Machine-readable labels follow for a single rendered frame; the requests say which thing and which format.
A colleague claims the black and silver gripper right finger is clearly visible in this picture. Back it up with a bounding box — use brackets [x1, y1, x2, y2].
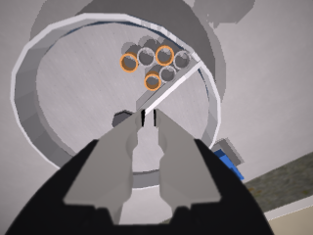
[154, 109, 274, 235]

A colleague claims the grey metal ring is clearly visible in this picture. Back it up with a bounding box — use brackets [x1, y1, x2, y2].
[172, 49, 192, 70]
[137, 46, 156, 68]
[158, 64, 177, 83]

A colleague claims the bronze bushing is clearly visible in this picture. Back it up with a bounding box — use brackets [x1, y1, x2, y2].
[144, 70, 161, 91]
[119, 52, 139, 72]
[156, 44, 174, 66]

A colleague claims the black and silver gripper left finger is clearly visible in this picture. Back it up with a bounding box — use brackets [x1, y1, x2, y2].
[5, 109, 146, 235]

